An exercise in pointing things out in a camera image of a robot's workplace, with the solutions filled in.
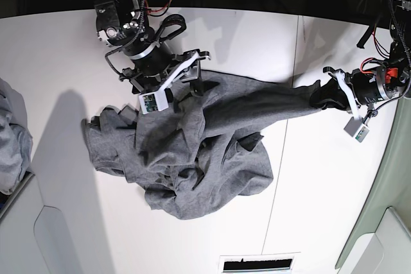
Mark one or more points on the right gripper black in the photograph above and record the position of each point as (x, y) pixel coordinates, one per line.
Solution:
(154, 66)

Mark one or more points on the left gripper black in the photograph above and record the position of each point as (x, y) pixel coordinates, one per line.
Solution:
(345, 91)

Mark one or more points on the grey t-shirt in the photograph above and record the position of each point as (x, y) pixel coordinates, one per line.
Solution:
(201, 152)

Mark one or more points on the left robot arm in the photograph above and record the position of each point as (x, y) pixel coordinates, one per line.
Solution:
(398, 53)

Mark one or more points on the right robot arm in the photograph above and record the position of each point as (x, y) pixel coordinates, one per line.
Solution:
(124, 26)

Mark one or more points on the grey clothes pile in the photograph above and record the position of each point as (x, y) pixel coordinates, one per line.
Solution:
(16, 140)

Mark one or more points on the white bin right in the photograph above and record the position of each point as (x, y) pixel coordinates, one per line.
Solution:
(385, 251)

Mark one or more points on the white bin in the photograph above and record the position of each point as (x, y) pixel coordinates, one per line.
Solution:
(34, 237)
(385, 251)

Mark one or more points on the white bin left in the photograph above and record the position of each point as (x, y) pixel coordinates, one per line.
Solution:
(34, 237)

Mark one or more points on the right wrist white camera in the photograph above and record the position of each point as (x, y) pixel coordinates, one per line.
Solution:
(153, 101)

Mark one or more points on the wrist white camera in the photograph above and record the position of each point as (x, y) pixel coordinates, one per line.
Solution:
(357, 129)
(153, 101)

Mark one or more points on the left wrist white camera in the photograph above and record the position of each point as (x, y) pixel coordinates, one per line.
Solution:
(357, 129)

